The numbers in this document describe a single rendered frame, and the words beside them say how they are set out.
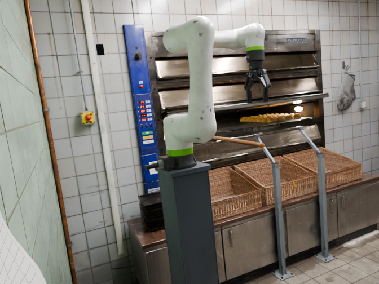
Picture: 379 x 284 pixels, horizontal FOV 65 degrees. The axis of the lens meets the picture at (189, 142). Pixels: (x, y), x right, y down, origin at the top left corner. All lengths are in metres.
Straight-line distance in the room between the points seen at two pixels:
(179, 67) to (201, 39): 1.39
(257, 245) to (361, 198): 1.23
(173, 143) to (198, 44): 0.44
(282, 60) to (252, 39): 1.64
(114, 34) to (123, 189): 1.24
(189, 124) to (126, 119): 1.29
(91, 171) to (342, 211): 2.26
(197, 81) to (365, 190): 2.42
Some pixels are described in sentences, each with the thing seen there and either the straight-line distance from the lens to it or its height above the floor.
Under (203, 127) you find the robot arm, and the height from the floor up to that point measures 1.39.
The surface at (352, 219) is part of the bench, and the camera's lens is 3.29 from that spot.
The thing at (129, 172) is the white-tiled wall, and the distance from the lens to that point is 2.53.
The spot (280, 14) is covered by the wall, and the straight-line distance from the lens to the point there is 3.32.
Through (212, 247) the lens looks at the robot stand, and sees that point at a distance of 1.53.
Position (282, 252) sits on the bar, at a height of 0.20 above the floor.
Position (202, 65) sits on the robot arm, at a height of 1.65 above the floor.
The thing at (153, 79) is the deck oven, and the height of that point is 1.71.
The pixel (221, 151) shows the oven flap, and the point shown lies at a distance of 2.82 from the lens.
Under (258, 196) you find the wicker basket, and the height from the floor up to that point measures 0.68.
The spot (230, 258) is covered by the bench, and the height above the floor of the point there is 0.27.
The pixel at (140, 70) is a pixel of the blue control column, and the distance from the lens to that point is 2.50.
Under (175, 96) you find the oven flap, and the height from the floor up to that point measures 1.56.
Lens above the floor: 1.51
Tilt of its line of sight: 8 degrees down
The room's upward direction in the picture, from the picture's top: 6 degrees counter-clockwise
